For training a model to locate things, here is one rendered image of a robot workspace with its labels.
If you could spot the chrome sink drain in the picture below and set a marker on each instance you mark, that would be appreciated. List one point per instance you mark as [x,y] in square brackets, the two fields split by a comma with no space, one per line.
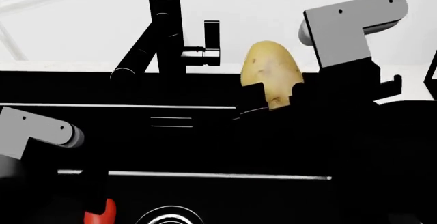
[170,217]

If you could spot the black kitchen sink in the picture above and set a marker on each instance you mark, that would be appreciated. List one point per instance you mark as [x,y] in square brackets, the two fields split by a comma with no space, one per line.
[170,144]

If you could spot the black kitchen faucet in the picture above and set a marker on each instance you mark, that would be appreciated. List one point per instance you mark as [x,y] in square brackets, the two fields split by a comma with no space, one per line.
[167,29]

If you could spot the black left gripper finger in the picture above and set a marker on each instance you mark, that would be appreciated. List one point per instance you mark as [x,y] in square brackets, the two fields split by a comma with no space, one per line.
[97,190]

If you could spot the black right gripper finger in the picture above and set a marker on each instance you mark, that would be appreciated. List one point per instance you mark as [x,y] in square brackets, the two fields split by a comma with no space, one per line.
[304,90]
[252,97]

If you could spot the yellow-brown potato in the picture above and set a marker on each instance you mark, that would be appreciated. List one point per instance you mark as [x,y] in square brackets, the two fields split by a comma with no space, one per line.
[269,65]

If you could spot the black angular frame object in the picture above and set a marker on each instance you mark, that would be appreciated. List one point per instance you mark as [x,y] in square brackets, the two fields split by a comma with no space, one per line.
[431,78]

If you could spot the red vegetable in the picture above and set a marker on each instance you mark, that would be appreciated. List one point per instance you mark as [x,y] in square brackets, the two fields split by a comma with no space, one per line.
[110,213]

